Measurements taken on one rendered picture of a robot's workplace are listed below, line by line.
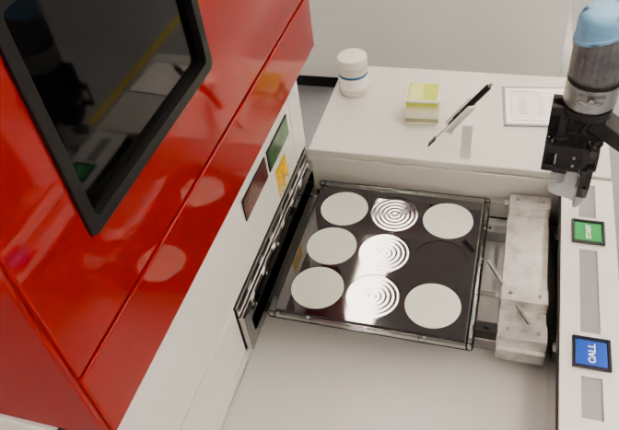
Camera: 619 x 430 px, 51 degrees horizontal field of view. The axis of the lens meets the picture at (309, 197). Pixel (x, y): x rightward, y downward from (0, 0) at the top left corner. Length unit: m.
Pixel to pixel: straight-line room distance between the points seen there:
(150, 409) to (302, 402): 0.35
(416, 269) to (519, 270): 0.19
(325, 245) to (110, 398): 0.69
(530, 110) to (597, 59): 0.56
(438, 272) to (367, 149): 0.33
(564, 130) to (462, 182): 0.39
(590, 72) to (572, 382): 0.46
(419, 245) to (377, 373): 0.26
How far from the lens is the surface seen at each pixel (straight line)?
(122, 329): 0.72
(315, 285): 1.24
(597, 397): 1.08
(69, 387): 0.69
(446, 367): 1.23
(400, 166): 1.40
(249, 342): 1.23
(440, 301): 1.21
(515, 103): 1.55
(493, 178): 1.40
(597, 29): 0.97
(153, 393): 0.93
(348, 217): 1.36
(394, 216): 1.35
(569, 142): 1.09
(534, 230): 1.38
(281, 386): 1.22
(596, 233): 1.28
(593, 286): 1.20
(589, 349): 1.11
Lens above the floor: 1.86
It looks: 43 degrees down
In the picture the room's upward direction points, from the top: 8 degrees counter-clockwise
